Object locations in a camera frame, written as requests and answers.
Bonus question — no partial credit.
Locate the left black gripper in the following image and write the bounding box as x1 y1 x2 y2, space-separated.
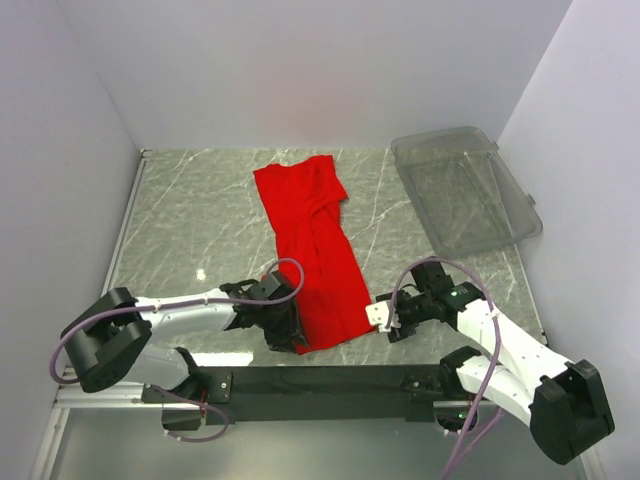
257 297 310 353

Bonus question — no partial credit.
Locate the red t shirt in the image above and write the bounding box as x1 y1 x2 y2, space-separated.
254 155 373 355

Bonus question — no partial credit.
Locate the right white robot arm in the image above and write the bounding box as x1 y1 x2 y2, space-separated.
367 257 615 465

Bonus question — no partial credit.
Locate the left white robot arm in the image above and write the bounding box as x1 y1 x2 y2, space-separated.
60 271 308 402

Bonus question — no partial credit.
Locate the black base crossbar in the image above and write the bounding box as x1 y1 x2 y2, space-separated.
139 364 481 426

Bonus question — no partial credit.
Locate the clear plastic bin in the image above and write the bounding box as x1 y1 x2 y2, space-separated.
391 126 543 259

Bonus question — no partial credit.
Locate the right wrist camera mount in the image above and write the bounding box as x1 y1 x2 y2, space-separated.
365 299 400 333

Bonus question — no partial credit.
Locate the aluminium rail frame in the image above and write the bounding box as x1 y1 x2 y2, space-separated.
29 149 606 480

